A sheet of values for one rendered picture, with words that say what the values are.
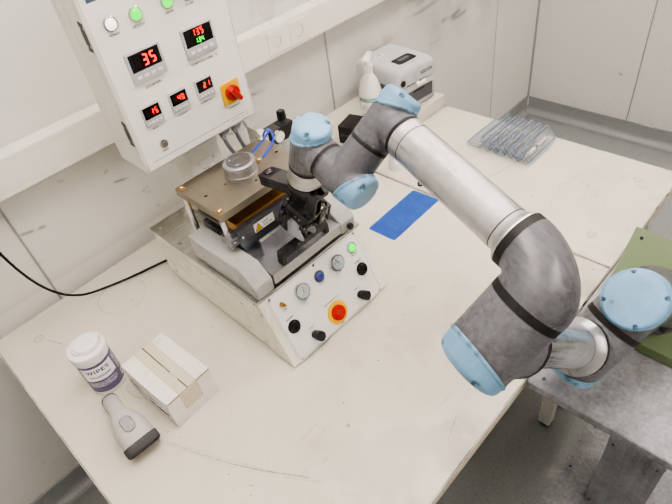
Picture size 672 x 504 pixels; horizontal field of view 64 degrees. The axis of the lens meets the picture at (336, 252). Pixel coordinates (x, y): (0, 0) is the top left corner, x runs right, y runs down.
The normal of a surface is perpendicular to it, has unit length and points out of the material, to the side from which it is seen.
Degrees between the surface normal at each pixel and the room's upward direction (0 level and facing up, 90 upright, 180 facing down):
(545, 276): 34
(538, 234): 18
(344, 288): 65
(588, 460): 0
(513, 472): 0
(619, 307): 41
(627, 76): 90
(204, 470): 0
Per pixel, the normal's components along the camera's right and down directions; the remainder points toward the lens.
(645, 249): -0.60, -0.07
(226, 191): -0.13, -0.73
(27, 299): 0.72, 0.39
